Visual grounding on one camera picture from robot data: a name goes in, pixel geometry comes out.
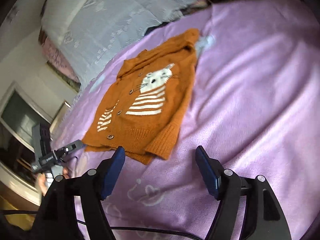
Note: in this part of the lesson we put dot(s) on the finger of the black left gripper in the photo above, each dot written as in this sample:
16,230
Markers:
70,148

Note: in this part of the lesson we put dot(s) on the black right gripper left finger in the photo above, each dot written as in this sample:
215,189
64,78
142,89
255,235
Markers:
56,217

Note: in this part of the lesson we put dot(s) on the orange knitted cat cardigan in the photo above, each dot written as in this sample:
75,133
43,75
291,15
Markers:
143,109

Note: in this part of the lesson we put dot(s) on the person's left hand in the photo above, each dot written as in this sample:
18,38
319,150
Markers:
46,178

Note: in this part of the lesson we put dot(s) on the framed picture by bed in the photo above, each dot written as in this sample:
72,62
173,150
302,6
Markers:
58,118

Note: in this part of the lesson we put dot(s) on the pink floral pillow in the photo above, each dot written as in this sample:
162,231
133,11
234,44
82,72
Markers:
57,62

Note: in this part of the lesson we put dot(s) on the pink bed sheet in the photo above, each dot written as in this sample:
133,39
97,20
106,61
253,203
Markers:
255,108

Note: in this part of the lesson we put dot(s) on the white lace cover cloth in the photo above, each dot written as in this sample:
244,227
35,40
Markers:
90,32

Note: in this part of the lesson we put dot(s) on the window with white frame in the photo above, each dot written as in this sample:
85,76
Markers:
19,114

